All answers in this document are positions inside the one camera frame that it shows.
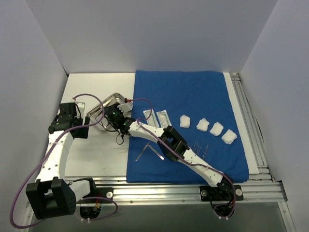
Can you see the scalpel handle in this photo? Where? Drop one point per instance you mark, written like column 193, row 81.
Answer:
column 157, row 153
column 140, row 154

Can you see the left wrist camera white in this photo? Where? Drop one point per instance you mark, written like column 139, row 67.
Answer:
column 80, row 106

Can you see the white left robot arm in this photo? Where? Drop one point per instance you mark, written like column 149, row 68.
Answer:
column 50, row 195

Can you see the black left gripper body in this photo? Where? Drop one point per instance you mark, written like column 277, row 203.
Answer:
column 80, row 131

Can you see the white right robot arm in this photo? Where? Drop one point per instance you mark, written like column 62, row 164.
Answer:
column 173, row 146

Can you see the white gauze pad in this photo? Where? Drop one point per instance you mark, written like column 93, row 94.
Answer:
column 229, row 137
column 217, row 129
column 203, row 125
column 185, row 121

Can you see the right suture packet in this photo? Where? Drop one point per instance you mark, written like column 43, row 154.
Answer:
column 163, row 119

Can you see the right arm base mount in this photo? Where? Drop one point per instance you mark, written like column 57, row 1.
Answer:
column 222, row 199

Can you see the aluminium rail frame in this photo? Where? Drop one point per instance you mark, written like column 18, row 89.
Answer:
column 250, row 133
column 178, row 208

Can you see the aluminium right rail frame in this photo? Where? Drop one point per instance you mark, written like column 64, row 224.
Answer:
column 250, row 133

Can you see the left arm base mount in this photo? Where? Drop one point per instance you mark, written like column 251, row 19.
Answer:
column 96, row 201

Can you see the suture packet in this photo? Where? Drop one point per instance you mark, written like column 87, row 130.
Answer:
column 163, row 119
column 151, row 118

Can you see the stainless steel tray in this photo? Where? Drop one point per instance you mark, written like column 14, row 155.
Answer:
column 95, row 113

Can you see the aluminium front rail frame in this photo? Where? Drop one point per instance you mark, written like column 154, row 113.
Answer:
column 178, row 208

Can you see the blue surgical drape cloth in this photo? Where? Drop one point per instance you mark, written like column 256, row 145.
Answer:
column 197, row 95

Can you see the left suture packet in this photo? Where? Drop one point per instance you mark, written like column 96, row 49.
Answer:
column 151, row 118

